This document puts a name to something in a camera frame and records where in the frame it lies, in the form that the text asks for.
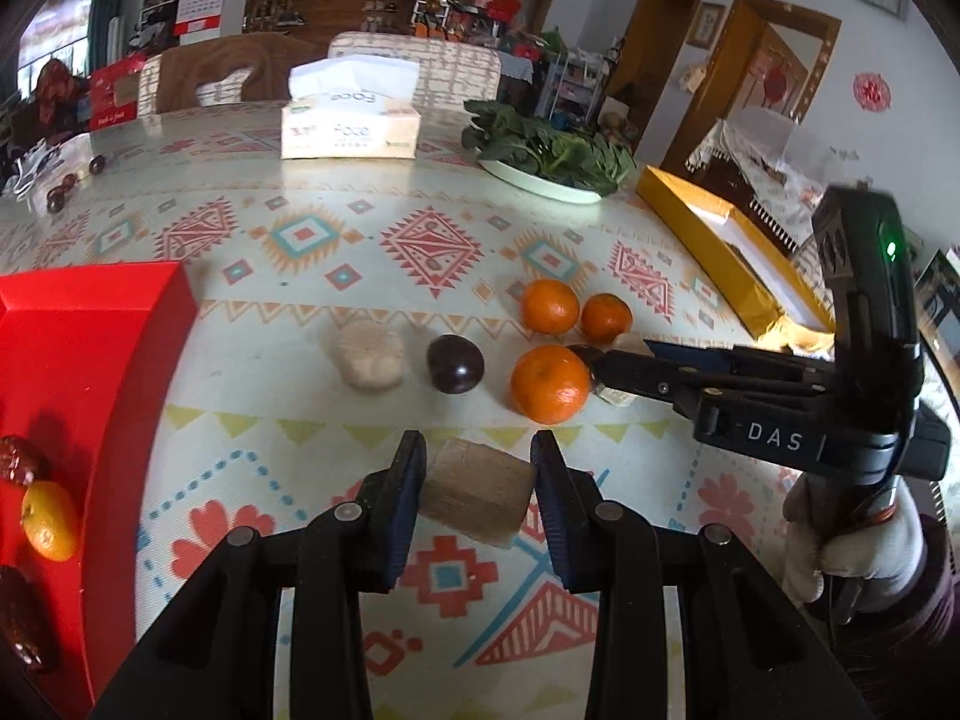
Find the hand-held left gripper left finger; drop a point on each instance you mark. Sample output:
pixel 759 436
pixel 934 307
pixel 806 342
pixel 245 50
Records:
pixel 405 510

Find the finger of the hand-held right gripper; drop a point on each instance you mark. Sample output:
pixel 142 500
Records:
pixel 720 358
pixel 645 379

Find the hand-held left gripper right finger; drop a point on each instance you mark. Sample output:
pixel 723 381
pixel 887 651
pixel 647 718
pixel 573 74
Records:
pixel 551 510

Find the dark plum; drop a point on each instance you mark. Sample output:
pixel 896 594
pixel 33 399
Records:
pixel 454 364
pixel 583 355

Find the red box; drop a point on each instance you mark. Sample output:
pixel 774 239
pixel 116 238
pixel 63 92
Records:
pixel 97 360

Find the small orange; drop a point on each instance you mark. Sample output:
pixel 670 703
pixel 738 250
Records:
pixel 49 520

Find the person's right hand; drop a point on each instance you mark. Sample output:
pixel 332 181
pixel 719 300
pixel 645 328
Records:
pixel 877 555

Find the gold box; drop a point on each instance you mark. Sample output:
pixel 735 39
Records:
pixel 720 270

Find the white box insert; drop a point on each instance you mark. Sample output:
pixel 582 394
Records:
pixel 739 229

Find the side table with lace cloth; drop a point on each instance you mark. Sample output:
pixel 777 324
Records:
pixel 757 157

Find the white plate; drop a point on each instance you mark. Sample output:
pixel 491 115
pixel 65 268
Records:
pixel 525 178

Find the green leafy vegetables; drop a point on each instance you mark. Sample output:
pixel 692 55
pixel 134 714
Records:
pixel 547 146

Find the storage cart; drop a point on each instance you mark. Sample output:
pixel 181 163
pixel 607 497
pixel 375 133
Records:
pixel 570 82

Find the patterned chair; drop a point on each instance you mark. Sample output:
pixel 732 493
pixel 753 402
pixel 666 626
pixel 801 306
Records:
pixel 450 71

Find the tissue box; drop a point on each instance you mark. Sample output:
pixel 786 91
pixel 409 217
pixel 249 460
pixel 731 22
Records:
pixel 349 124

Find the brown chair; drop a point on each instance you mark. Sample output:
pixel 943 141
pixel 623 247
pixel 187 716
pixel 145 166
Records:
pixel 247 64

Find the red carton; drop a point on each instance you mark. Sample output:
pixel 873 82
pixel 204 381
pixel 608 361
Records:
pixel 112 94

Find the plastic bag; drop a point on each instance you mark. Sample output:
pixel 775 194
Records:
pixel 30 165

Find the red wall decoration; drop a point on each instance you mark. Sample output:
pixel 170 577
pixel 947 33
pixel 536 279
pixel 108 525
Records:
pixel 870 92

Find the wooden door frame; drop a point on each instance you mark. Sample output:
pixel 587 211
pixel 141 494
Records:
pixel 637 52
pixel 742 22

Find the framed wall picture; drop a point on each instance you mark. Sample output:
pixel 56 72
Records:
pixel 709 24

